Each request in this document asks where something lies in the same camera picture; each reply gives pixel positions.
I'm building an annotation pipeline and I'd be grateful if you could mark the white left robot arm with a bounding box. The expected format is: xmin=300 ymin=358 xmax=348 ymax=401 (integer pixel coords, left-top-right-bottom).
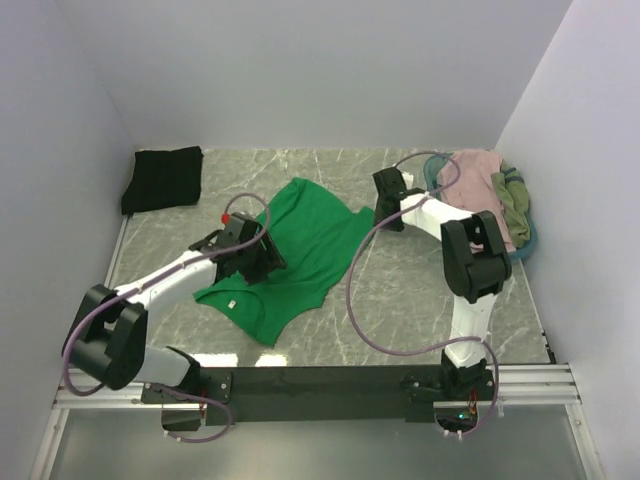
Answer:
xmin=62 ymin=213 xmax=286 ymax=402

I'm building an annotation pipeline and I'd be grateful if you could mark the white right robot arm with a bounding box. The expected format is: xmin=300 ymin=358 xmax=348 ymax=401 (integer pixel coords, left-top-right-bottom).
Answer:
xmin=373 ymin=167 xmax=512 ymax=399

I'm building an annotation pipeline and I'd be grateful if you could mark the pink tank top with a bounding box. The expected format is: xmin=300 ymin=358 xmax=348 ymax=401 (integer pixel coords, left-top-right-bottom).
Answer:
xmin=440 ymin=149 xmax=515 ymax=252

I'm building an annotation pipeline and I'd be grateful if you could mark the olive green tank top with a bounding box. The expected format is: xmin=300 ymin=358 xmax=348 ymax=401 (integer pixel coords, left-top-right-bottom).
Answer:
xmin=491 ymin=160 xmax=531 ymax=249

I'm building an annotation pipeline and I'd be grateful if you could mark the black folded tank top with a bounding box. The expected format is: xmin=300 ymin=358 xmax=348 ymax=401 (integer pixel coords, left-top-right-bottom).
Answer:
xmin=120 ymin=146 xmax=203 ymax=216

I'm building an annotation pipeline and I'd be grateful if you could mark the teal plastic basket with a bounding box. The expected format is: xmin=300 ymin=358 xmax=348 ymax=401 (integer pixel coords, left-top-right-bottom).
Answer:
xmin=423 ymin=152 xmax=539 ymax=264

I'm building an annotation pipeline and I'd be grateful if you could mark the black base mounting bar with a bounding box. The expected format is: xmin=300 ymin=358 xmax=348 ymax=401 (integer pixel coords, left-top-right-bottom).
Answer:
xmin=139 ymin=365 xmax=481 ymax=427

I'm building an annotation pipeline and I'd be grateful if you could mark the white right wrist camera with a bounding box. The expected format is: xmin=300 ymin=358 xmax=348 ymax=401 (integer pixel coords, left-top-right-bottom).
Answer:
xmin=402 ymin=172 xmax=414 ymax=189

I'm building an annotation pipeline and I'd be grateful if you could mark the aluminium frame rail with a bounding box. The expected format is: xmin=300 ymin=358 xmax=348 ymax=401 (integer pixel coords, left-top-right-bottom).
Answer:
xmin=52 ymin=364 xmax=582 ymax=410

